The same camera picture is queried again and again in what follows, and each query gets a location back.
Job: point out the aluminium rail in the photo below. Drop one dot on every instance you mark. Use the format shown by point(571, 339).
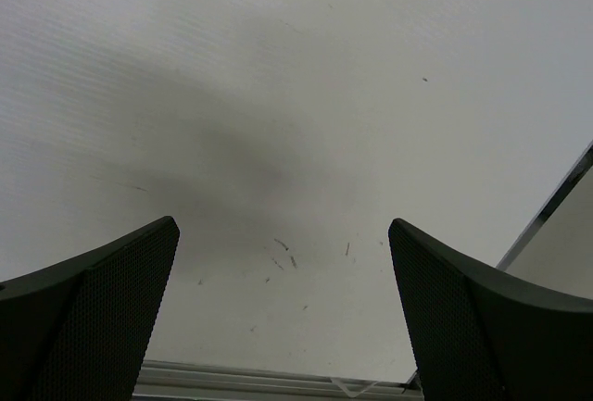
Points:
point(175, 381)
point(571, 179)

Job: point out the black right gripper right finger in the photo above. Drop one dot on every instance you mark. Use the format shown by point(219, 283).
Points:
point(478, 333)

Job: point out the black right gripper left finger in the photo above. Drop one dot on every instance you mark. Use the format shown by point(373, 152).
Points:
point(78, 330)

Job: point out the aluminium right side rail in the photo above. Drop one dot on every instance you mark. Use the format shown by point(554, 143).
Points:
point(571, 179)

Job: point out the aluminium front rail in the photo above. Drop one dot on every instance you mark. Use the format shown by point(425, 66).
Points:
point(175, 381)

